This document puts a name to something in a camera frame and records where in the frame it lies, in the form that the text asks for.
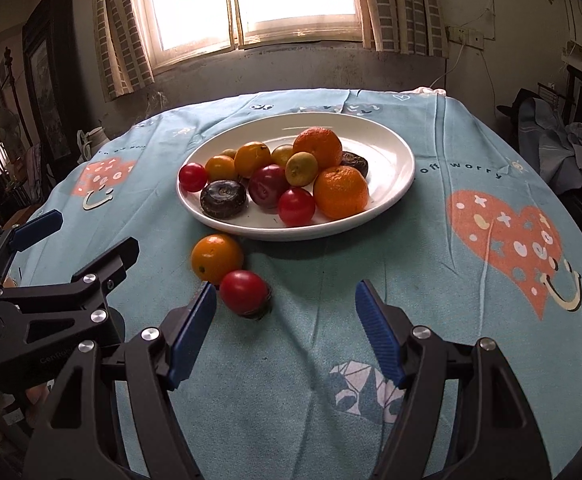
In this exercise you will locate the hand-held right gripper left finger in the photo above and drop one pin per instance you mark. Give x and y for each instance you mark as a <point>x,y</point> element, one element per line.
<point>191,340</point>

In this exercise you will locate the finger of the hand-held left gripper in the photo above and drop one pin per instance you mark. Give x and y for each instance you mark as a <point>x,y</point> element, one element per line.
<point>36,227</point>
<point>111,262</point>

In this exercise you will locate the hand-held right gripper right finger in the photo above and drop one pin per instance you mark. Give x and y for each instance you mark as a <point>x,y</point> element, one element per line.
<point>378,332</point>

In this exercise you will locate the smooth orange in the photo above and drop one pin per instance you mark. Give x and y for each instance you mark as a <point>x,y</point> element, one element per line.
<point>217,258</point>

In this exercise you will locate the small red tomato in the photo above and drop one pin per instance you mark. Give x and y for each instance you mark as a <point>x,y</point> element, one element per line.
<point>296,206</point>
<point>193,176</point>

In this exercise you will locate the orange-yellow plum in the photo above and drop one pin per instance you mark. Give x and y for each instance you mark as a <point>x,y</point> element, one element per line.
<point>252,159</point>
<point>221,167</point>

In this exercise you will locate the small yellow plum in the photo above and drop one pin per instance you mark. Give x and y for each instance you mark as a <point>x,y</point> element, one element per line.
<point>228,152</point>

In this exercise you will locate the dark wrinkled passion fruit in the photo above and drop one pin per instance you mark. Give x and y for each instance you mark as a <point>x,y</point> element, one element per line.
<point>223,199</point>
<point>357,164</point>

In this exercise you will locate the white oval plate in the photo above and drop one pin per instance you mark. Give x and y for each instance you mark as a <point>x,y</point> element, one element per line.
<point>383,150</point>

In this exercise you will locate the mandarin orange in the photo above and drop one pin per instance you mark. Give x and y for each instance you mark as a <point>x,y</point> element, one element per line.
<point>318,145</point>
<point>341,192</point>

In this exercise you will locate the person's left forearm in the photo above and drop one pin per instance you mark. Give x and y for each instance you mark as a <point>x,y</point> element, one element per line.
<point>38,396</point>

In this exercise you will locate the light blue printed tablecloth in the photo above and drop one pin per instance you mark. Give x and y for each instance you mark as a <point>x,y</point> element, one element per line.
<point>321,285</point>

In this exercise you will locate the standing fan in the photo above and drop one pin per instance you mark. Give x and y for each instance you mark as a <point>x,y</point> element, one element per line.
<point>8,132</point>

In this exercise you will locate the white kettle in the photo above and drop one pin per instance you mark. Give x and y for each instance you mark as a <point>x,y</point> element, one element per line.
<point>95,142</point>

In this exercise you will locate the dark framed picture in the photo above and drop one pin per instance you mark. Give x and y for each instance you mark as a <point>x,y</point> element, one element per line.
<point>48,85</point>

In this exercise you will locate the dark red plum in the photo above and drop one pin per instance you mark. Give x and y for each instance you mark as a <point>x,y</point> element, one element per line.
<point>268,187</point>

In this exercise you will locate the grey checked curtain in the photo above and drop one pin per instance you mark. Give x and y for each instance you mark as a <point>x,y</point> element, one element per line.
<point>401,5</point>
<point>123,35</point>

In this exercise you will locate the white cloth under tablecloth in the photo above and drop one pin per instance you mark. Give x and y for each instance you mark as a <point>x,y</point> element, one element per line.
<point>428,89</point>

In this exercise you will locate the pile of clothes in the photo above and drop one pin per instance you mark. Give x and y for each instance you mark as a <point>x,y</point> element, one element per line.
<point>561,150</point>

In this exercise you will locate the black hat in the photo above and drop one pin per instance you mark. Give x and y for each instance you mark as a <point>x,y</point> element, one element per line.
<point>513,105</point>

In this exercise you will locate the window with white frame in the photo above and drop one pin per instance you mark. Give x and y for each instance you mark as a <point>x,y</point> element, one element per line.
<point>251,0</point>

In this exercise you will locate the wall power outlet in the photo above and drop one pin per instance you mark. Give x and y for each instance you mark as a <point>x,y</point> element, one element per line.
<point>466,37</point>

